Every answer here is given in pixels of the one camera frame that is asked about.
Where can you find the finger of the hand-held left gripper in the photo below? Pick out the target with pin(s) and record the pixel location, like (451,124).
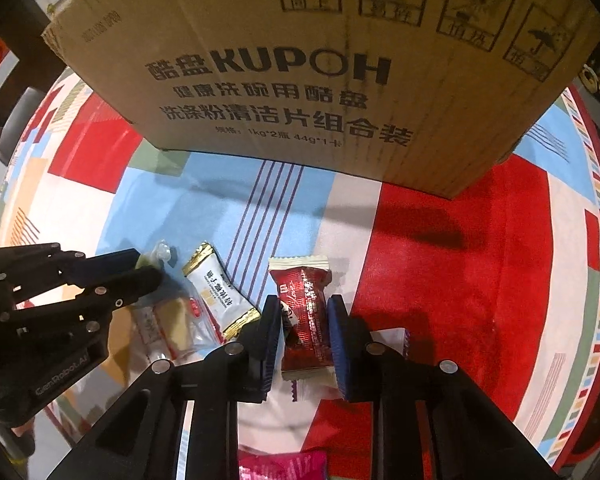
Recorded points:
(115,261)
(135,285)

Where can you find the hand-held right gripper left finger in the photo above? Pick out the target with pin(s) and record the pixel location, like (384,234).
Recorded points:
(274,355)

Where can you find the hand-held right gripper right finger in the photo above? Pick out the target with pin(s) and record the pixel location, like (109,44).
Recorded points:
(341,350)

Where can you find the green candy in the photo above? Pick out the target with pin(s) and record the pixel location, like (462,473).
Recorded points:
(159,255)

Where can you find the red snack packet cream ends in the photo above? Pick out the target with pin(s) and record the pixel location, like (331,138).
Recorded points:
(305,320)

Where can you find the brown cardboard box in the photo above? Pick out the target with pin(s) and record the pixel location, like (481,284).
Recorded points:
(305,35)

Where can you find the clear yellow biscuit packet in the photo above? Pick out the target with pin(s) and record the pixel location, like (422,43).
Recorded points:
(180,321)

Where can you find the white gold snack packet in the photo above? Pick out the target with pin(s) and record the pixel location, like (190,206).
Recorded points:
(217,295)

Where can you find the pink snack packet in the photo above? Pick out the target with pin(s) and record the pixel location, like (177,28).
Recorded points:
(285,467)

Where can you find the colourful patchwork tablecloth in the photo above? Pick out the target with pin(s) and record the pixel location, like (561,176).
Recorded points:
(455,260)

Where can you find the grey dining chair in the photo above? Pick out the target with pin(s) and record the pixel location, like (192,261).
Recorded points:
(22,115)

